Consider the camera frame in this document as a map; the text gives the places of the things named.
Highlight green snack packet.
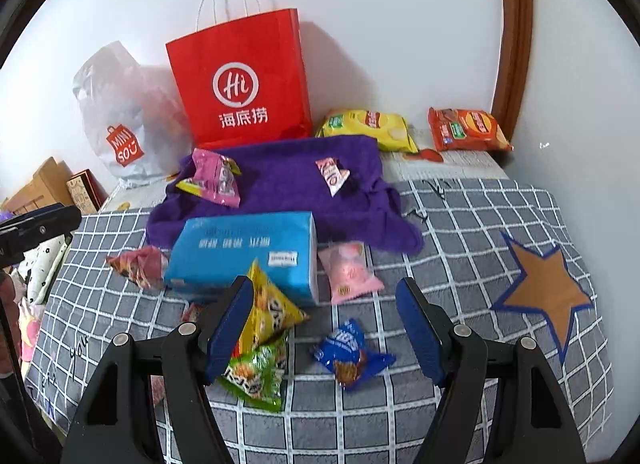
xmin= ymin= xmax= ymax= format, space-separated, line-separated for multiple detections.
xmin=217 ymin=331 xmax=291 ymax=413

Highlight white plastic bag red label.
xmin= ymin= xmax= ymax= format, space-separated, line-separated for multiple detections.
xmin=71 ymin=42 xmax=193 ymax=187

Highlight brown patterned box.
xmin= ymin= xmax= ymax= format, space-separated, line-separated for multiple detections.
xmin=66 ymin=169 xmax=108 ymax=215

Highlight pink plush toy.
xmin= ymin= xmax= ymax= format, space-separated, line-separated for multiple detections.
xmin=17 ymin=294 xmax=46 ymax=365

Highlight red paper bag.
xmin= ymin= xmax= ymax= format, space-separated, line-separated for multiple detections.
xmin=165 ymin=0 xmax=313 ymax=150

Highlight purple towel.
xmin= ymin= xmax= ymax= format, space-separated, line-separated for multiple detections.
xmin=146 ymin=134 xmax=426 ymax=255

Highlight brown wooden door frame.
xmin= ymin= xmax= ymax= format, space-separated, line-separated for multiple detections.
xmin=490 ymin=0 xmax=533 ymax=155

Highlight yellow snack packet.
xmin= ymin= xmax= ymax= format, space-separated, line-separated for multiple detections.
xmin=237 ymin=259 xmax=311 ymax=350

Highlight blue tissue pack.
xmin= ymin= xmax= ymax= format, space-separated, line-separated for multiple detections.
xmin=164 ymin=211 xmax=321 ymax=306

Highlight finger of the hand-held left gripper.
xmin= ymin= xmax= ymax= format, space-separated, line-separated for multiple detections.
xmin=0 ymin=204 xmax=82 ymax=267

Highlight red gold-print snack packet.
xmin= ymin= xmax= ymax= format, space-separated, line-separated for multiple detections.
xmin=106 ymin=245 xmax=171 ymax=291

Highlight grey checked blanket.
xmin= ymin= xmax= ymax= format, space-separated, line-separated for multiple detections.
xmin=22 ymin=177 xmax=616 ymax=464

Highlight orange chip bag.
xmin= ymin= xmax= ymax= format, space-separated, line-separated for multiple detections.
xmin=427 ymin=107 xmax=515 ymax=152

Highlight yellow chip bag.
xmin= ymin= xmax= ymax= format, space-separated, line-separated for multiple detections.
xmin=315 ymin=109 xmax=420 ymax=154

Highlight blue snack packet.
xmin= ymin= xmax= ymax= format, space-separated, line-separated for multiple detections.
xmin=309 ymin=318 xmax=397 ymax=391

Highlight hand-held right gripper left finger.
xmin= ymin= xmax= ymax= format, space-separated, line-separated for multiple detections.
xmin=60 ymin=274 xmax=256 ymax=464

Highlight brown cardboard boxes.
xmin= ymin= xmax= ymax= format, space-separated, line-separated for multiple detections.
xmin=0 ymin=157 xmax=76 ymax=217

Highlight pink silver snack packet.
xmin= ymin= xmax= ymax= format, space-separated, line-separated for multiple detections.
xmin=175 ymin=148 xmax=242 ymax=208

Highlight small red snack packet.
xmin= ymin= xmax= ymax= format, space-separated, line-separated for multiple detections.
xmin=181 ymin=301 xmax=211 ymax=325

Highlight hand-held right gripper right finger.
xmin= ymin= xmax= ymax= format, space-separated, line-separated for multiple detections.
xmin=395 ymin=277 xmax=588 ymax=464

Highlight pale pink peach-print snack packet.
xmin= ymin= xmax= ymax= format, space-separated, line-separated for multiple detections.
xmin=317 ymin=240 xmax=385 ymax=306

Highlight white black-dotted cloth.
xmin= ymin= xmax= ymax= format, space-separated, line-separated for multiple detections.
xmin=20 ymin=234 xmax=73 ymax=305

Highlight small white pink snack packet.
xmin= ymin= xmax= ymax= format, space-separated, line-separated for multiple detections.
xmin=315 ymin=157 xmax=351 ymax=197

